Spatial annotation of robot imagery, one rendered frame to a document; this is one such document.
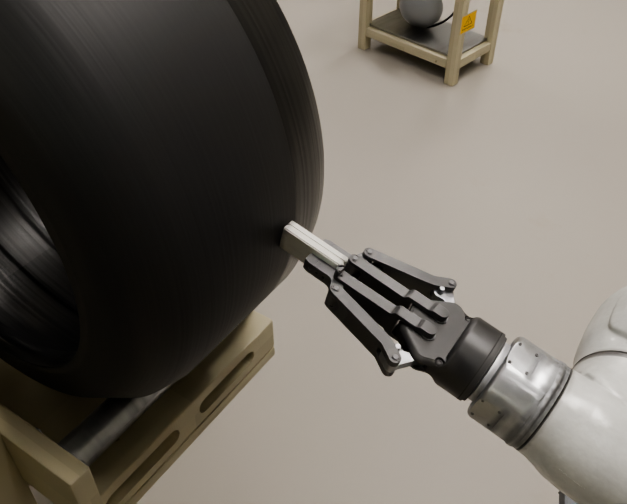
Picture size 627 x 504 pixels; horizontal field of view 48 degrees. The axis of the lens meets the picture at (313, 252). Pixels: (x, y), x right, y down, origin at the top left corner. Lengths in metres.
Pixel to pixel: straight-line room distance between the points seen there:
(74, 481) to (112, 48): 0.46
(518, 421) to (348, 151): 2.38
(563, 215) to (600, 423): 2.15
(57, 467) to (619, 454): 0.56
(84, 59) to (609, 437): 0.51
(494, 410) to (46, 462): 0.48
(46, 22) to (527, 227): 2.26
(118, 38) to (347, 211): 2.10
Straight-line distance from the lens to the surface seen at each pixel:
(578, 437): 0.64
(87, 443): 0.88
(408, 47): 3.57
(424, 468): 1.92
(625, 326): 0.74
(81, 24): 0.57
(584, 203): 2.85
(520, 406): 0.64
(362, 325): 0.65
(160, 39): 0.59
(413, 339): 0.66
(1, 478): 0.93
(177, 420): 0.95
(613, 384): 0.68
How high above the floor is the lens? 1.62
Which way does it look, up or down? 42 degrees down
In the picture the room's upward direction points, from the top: straight up
